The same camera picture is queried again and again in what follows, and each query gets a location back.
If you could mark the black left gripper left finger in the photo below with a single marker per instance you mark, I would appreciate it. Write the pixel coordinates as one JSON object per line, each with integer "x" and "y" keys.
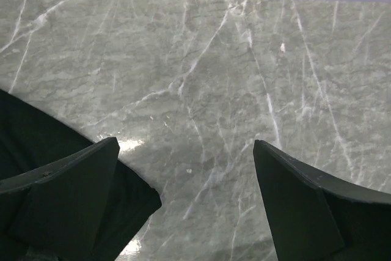
{"x": 59, "y": 206}

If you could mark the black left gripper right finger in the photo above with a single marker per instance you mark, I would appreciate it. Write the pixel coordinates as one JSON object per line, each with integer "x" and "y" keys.
{"x": 314, "y": 215}

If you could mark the black cloth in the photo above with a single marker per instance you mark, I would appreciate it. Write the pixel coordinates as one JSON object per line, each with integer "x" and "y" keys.
{"x": 30, "y": 138}

